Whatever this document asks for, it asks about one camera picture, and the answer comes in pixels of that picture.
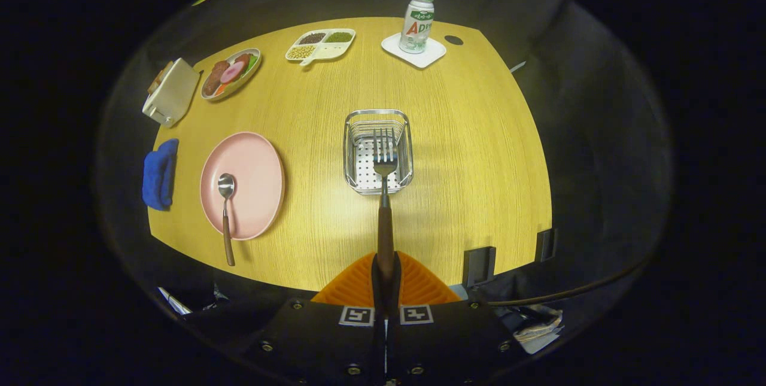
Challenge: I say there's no pink ham slice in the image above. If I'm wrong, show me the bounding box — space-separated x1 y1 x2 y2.
220 61 246 84

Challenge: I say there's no blue folded towel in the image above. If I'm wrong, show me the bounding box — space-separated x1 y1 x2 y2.
142 138 180 212

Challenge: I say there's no white toaster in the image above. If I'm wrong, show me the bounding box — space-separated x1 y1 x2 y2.
142 57 200 129

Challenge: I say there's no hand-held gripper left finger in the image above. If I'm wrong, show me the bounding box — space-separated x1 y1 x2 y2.
239 253 387 386

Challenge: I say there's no wooden handled metal fork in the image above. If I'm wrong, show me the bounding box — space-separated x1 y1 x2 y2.
372 129 399 284

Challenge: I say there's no pink round plate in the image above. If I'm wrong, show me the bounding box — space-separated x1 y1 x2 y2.
199 132 285 241

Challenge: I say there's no white square coaster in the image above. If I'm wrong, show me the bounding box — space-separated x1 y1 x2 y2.
381 32 447 69

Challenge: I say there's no white divided bean dish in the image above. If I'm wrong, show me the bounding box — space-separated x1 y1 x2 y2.
285 28 357 68

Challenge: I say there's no black table clamp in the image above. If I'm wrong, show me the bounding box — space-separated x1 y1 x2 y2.
463 247 497 288
534 229 557 263

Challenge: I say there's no brown toast slice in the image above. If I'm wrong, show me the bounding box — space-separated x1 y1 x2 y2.
148 62 174 95

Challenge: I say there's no brown meat slice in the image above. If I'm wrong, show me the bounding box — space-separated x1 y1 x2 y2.
203 60 230 96

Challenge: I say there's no grey oval food plate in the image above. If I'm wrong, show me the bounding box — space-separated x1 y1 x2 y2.
200 48 262 101

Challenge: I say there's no metal wire basket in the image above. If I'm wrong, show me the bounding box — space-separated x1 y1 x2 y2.
343 109 415 195

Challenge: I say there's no wooden handled metal spoon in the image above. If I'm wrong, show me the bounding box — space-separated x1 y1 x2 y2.
217 174 236 267

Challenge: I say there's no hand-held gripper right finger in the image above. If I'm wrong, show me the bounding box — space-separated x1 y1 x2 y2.
387 253 527 386

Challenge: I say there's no white drink bottle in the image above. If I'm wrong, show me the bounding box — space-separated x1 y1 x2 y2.
399 0 435 54

